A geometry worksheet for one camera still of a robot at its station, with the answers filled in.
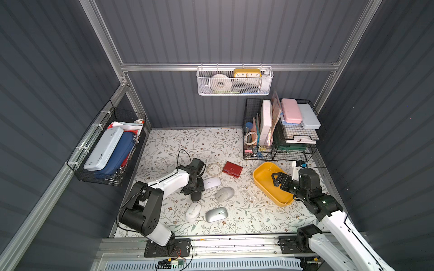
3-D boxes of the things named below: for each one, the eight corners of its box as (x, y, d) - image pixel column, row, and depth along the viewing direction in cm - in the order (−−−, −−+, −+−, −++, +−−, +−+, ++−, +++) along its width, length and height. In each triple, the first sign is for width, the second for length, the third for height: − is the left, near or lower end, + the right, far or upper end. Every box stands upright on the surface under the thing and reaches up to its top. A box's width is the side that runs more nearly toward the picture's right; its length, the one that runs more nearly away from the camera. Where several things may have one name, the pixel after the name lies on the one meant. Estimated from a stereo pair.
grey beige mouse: (221, 206, 87) (221, 203, 85) (214, 196, 91) (213, 193, 88) (235, 195, 91) (235, 192, 88) (228, 186, 94) (228, 183, 92)
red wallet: (221, 171, 100) (221, 169, 99) (226, 162, 105) (227, 160, 103) (237, 179, 97) (237, 177, 95) (242, 169, 101) (243, 167, 100)
